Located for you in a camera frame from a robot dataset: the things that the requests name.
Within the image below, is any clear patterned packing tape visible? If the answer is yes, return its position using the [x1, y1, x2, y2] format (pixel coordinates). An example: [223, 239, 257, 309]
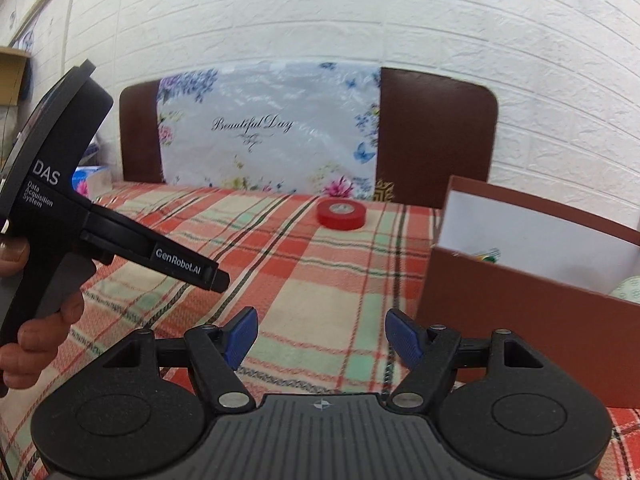
[610, 275, 640, 304]

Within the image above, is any floral plastic-wrapped pillow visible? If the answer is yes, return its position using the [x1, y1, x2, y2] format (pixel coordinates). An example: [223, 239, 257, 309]
[156, 62, 382, 200]

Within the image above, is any blue tissue pack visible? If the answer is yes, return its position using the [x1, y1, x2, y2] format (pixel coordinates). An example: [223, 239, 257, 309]
[72, 166, 113, 202]

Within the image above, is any brown cardboard shoe box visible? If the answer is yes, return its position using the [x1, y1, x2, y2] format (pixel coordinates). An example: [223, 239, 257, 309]
[416, 177, 639, 408]

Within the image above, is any plaid bed blanket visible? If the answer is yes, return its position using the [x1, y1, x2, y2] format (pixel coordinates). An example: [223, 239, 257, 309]
[0, 181, 640, 480]

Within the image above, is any person's left hand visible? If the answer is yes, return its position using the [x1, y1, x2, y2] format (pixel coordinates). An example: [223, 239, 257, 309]
[0, 237, 86, 391]

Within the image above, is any red tape roll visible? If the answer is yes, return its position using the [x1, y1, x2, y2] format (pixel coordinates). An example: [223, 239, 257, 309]
[316, 197, 367, 231]

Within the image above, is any green paper box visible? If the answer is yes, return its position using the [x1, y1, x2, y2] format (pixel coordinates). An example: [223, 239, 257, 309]
[473, 248, 501, 263]

